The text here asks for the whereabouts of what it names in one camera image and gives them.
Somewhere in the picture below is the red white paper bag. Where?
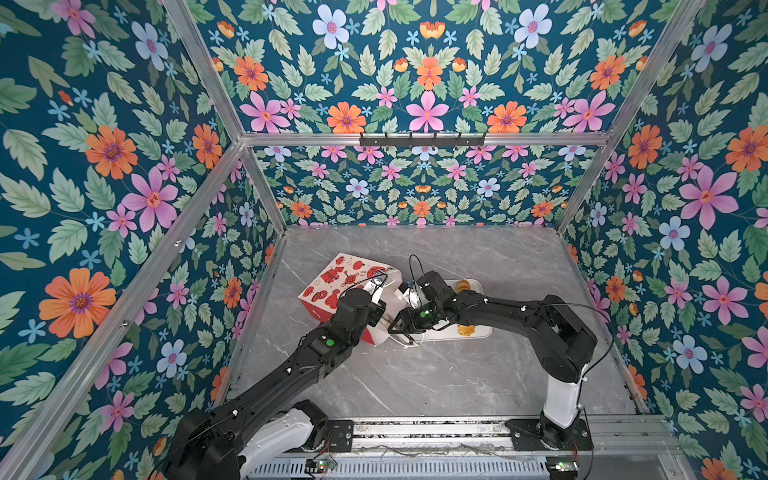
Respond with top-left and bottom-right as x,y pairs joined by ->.
298,253 -> 406,346

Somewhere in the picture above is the black hook rail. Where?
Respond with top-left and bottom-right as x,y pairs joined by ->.
358,132 -> 486,149

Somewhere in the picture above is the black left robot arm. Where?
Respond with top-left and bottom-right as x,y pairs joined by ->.
155,288 -> 386,479

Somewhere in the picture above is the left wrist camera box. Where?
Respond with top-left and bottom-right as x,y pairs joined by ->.
365,279 -> 387,304

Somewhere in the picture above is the white plastic tray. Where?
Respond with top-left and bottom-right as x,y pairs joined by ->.
390,279 -> 493,347

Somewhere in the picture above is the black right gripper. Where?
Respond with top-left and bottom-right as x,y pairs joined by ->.
386,303 -> 443,335

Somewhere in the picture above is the golden croissant fake bread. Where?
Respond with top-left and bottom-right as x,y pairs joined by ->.
457,325 -> 476,337

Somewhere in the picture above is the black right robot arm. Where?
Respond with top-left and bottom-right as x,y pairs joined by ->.
387,271 -> 597,449

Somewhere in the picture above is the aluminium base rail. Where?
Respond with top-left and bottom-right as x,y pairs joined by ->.
323,413 -> 683,455

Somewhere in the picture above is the long yellow fake bread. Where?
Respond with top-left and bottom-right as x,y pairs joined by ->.
454,280 -> 472,293

